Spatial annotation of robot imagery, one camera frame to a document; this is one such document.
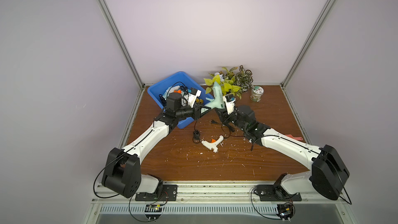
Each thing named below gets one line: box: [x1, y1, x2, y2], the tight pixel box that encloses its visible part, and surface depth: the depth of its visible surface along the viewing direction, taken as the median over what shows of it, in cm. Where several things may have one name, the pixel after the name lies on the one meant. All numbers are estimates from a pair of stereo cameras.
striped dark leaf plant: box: [233, 64, 255, 92], surface depth 95 cm
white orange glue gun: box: [201, 135, 224, 153], surface depth 89 cm
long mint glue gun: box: [204, 81, 226, 110], surface depth 77 cm
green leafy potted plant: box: [203, 66, 243, 101], surface depth 92 cm
